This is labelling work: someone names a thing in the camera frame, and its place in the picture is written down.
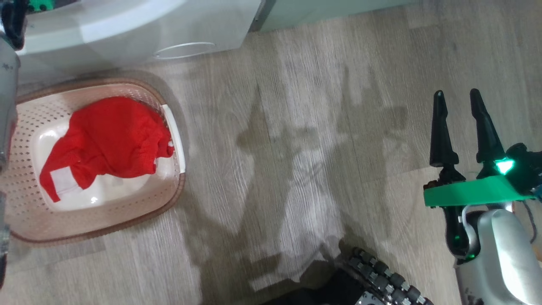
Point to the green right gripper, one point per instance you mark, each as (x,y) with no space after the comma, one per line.
(478,190)

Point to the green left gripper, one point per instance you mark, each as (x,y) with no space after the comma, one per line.
(40,5)

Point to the red white jersey garment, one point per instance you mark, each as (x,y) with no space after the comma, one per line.
(110,140)

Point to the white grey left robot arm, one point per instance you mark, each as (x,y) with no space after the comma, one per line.
(7,127)

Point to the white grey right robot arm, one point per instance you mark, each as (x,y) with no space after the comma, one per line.
(504,262)

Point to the white washing machine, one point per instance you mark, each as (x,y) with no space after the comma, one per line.
(127,29)

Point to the cream perforated laundry basket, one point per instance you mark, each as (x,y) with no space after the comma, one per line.
(161,199)

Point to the round white filter cover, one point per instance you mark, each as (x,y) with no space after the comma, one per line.
(199,44)

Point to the pale green cabinet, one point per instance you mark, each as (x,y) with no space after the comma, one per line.
(317,10)

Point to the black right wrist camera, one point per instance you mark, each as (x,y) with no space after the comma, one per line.
(525,165)

